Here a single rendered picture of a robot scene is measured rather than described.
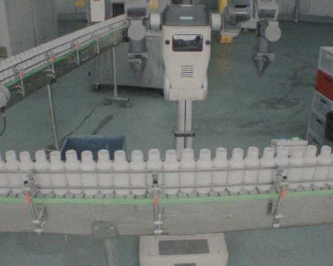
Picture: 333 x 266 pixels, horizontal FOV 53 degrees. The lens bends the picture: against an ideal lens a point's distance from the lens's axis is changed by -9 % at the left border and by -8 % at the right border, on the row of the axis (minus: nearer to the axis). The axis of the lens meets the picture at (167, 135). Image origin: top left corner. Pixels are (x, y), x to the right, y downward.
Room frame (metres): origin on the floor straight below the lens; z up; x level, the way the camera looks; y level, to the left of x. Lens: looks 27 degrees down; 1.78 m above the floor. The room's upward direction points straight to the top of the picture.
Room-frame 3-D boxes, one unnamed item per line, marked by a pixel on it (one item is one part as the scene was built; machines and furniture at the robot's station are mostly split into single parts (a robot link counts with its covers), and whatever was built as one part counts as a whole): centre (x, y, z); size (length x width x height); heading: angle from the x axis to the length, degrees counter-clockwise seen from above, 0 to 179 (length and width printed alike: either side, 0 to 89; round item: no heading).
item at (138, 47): (1.23, 0.11, 1.51); 0.10 x 0.07 x 0.07; 3
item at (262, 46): (1.25, -0.34, 1.51); 0.10 x 0.07 x 0.07; 2
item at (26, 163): (1.06, 0.52, 1.08); 0.06 x 0.06 x 0.17
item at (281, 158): (1.11, -0.43, 1.08); 0.06 x 0.06 x 0.17
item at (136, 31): (1.19, 0.10, 1.60); 0.12 x 0.09 x 0.12; 4
